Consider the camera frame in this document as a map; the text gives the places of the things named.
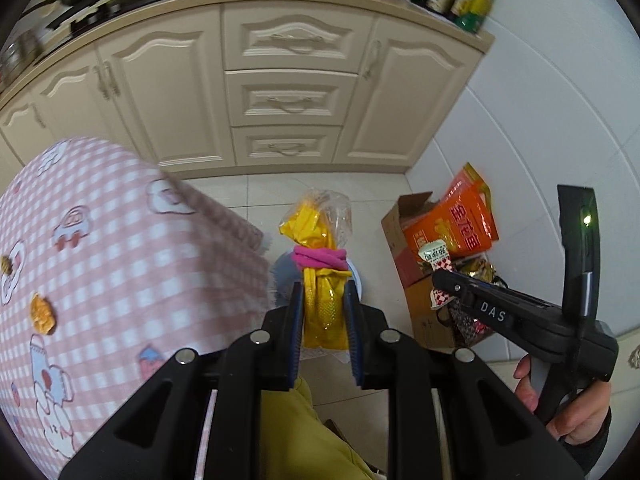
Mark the person's right forearm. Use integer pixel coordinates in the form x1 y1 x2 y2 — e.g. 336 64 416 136
562 407 614 478

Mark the cream cabinet door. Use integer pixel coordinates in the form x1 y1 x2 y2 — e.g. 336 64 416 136
0 97 46 161
335 15 484 167
30 55 121 148
97 25 236 167

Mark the pink hair tie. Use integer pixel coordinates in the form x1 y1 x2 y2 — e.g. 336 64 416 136
292 245 348 272

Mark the person's yellow trouser leg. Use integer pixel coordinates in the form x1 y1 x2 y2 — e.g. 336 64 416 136
260 377 386 480

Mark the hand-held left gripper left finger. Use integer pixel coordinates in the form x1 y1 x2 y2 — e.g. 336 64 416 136
59 281 305 480

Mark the red checkered white packet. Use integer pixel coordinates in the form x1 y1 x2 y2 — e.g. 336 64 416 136
417 241 458 311

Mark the person's right hand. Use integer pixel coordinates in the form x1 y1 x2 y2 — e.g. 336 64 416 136
514 354 614 445

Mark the steel steamer pot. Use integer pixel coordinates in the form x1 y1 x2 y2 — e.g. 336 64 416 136
0 30 43 76

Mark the blue plastic trash bin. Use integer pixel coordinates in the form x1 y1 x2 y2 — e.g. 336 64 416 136
272 252 363 311

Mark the cream cabinet drawer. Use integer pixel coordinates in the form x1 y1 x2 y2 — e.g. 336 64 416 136
225 71 359 127
231 126 344 166
222 5 376 72

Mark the pile of colourful wrappers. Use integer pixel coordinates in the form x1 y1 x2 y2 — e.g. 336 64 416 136
440 255 507 342

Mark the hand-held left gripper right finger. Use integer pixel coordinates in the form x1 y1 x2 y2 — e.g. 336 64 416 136
342 280 586 480

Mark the yellow snack bag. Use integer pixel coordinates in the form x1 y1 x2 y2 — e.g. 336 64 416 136
278 187 353 351

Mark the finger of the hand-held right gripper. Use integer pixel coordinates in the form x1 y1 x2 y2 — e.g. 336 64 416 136
431 269 596 362

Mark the cardboard box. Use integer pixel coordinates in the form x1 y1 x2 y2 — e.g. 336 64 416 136
381 191 496 351

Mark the orange rice bag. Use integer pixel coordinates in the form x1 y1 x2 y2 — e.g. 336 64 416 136
402 162 500 257

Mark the pink checkered tablecloth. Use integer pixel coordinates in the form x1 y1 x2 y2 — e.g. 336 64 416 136
0 136 273 471

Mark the cream kitchen cabinet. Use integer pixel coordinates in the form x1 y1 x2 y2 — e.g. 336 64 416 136
0 0 496 181

